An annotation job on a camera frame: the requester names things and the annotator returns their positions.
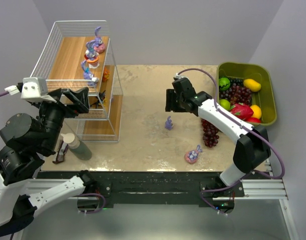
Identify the small purple bunny toy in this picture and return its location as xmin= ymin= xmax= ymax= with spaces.
xmin=81 ymin=60 xmax=99 ymax=87

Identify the orange dragon toy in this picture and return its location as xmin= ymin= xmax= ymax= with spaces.
xmin=102 ymin=66 xmax=110 ymax=82

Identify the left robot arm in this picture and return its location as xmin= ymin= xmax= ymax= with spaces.
xmin=0 ymin=87 xmax=96 ymax=237

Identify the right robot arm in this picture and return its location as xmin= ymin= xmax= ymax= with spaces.
xmin=165 ymin=76 xmax=271 ymax=186

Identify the purple bunny standing toy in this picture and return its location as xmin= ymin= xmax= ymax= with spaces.
xmin=165 ymin=116 xmax=173 ymax=131

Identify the brown chocolate bar wrapper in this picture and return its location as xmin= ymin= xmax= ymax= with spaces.
xmin=53 ymin=140 xmax=68 ymax=165

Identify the green lime toy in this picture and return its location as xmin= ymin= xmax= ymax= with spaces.
xmin=219 ymin=99 xmax=231 ymax=111

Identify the green watermelon toy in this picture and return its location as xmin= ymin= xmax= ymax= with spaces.
xmin=218 ymin=77 xmax=230 ymax=92

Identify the green bottle white cap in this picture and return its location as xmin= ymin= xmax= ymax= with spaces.
xmin=61 ymin=133 xmax=92 ymax=161

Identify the red grape bunch on table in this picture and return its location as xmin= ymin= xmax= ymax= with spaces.
xmin=201 ymin=119 xmax=219 ymax=148

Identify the red grape bunch in bin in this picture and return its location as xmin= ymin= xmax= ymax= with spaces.
xmin=219 ymin=85 xmax=252 ymax=106

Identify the dark blue grape bunch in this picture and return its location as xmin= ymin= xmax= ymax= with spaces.
xmin=228 ymin=77 xmax=243 ymax=86

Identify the bunny on pink donut front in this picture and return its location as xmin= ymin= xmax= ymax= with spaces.
xmin=184 ymin=145 xmax=202 ymax=164

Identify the pink dragon fruit toy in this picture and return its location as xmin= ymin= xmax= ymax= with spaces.
xmin=229 ymin=103 xmax=254 ymax=121

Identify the yellow mango toy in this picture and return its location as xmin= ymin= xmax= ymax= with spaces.
xmin=243 ymin=78 xmax=261 ymax=92

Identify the red apple toy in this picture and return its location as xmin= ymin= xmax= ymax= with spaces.
xmin=246 ymin=117 xmax=261 ymax=124

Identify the yellow lemon toy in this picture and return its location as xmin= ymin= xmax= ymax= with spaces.
xmin=250 ymin=104 xmax=262 ymax=119

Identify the green plastic bin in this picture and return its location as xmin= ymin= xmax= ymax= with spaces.
xmin=217 ymin=62 xmax=277 ymax=126

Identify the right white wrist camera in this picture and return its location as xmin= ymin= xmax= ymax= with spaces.
xmin=173 ymin=73 xmax=184 ymax=81

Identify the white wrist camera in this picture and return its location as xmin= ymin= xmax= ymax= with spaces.
xmin=5 ymin=77 xmax=56 ymax=103
xmin=173 ymin=73 xmax=184 ymax=81

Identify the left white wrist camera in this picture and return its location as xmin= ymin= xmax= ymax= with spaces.
xmin=5 ymin=77 xmax=56 ymax=103

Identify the white wire wooden shelf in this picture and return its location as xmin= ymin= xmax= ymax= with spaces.
xmin=31 ymin=20 xmax=123 ymax=142

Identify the black mounting base rail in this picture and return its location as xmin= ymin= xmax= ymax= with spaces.
xmin=36 ymin=170 xmax=272 ymax=210

